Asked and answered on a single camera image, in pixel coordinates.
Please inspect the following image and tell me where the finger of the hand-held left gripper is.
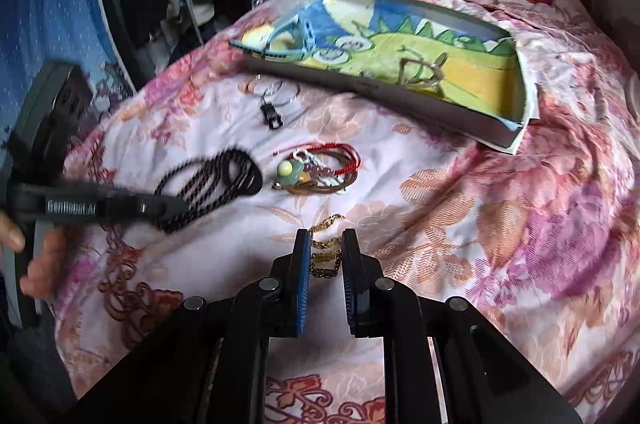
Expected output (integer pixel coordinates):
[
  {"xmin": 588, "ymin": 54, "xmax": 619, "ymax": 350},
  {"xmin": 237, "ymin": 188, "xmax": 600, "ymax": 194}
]
[{"xmin": 112, "ymin": 191, "xmax": 188, "ymax": 225}]

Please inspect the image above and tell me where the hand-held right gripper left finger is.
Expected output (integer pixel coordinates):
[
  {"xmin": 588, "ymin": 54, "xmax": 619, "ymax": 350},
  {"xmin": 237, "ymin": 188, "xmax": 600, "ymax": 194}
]
[{"xmin": 75, "ymin": 229, "xmax": 313, "ymax": 424}]

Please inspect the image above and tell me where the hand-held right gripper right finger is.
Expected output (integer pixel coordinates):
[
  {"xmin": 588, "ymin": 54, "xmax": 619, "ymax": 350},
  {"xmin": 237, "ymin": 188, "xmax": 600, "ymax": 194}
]
[{"xmin": 342, "ymin": 228, "xmax": 586, "ymax": 424}]

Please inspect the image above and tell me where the gold chain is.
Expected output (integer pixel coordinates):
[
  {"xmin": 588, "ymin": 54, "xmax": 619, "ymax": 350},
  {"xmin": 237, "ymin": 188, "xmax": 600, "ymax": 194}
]
[{"xmin": 307, "ymin": 214, "xmax": 346, "ymax": 277}]

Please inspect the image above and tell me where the black bead necklace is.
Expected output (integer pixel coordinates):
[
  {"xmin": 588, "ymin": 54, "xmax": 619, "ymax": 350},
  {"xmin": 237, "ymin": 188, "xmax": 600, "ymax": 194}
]
[{"xmin": 152, "ymin": 145, "xmax": 263, "ymax": 235}]

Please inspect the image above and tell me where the metal key ring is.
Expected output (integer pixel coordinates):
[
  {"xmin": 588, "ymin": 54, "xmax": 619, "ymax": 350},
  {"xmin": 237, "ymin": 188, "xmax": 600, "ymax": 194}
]
[{"xmin": 244, "ymin": 74, "xmax": 302, "ymax": 108}]

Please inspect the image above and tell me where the tray with cartoon picture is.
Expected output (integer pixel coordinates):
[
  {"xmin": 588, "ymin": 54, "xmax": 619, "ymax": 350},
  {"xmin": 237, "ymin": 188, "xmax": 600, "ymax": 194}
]
[{"xmin": 229, "ymin": 0, "xmax": 541, "ymax": 155}]

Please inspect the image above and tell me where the person's left hand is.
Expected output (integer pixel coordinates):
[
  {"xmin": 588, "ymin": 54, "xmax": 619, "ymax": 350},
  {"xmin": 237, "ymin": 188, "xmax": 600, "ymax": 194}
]
[{"xmin": 0, "ymin": 211, "xmax": 68, "ymax": 302}]

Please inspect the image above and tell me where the floral blanket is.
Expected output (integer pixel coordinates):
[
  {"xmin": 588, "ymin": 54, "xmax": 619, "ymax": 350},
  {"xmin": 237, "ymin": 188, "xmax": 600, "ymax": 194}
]
[{"xmin": 50, "ymin": 0, "xmax": 640, "ymax": 424}]

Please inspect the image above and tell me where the blue fabric wardrobe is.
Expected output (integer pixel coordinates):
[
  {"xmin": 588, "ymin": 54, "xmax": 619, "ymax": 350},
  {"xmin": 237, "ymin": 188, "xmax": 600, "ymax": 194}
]
[{"xmin": 0, "ymin": 0, "xmax": 288, "ymax": 165}]

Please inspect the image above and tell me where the black clip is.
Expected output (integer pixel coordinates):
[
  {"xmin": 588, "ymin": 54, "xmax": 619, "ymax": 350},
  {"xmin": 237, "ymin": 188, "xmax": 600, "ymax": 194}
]
[{"xmin": 260, "ymin": 103, "xmax": 284, "ymax": 131}]

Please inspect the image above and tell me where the silver metal clip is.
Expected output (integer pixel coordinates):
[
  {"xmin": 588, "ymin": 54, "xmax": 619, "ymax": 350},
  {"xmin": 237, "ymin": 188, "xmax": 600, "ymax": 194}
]
[{"xmin": 397, "ymin": 53, "xmax": 448, "ymax": 91}]

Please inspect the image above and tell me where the blue watch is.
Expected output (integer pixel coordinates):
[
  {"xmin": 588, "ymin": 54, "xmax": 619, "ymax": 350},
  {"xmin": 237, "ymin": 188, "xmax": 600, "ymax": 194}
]
[{"xmin": 260, "ymin": 15, "xmax": 318, "ymax": 61}]

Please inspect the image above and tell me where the green bead brown cord bracelet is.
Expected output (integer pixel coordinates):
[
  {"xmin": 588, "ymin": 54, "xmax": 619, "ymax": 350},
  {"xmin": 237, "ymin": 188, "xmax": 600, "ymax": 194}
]
[{"xmin": 272, "ymin": 159, "xmax": 358, "ymax": 196}]

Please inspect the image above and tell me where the white chain bracelet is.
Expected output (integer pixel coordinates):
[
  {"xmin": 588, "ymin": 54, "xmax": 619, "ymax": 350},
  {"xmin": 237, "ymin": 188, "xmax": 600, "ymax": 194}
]
[{"xmin": 294, "ymin": 149, "xmax": 335, "ymax": 186}]

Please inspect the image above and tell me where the red string bracelet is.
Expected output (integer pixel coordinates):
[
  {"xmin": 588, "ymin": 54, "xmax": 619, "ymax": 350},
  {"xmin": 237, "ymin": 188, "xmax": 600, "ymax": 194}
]
[{"xmin": 272, "ymin": 143, "xmax": 358, "ymax": 177}]

